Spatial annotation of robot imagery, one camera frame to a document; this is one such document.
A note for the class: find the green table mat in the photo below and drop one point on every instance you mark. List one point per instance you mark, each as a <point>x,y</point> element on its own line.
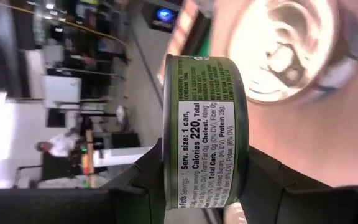
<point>208,46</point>

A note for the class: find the gold-lid blue salmon can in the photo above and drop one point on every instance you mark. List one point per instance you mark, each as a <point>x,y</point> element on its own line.
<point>284,53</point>

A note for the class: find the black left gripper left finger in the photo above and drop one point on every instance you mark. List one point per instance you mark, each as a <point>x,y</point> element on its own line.
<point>129,199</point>

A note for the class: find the blue lit monitor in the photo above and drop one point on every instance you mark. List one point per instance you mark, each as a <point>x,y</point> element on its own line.
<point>165,15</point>

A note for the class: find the person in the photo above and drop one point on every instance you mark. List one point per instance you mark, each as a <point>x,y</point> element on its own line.
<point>62,144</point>

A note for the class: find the white cabinet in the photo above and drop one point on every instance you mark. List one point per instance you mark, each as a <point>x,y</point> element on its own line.
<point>62,88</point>

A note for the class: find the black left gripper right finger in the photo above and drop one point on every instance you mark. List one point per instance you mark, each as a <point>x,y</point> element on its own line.
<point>291,202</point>

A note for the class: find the green label tuna can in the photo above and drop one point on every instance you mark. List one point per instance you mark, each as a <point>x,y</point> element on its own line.
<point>204,133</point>

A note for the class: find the black table frame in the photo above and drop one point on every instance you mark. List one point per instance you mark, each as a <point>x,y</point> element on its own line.
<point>196,34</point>

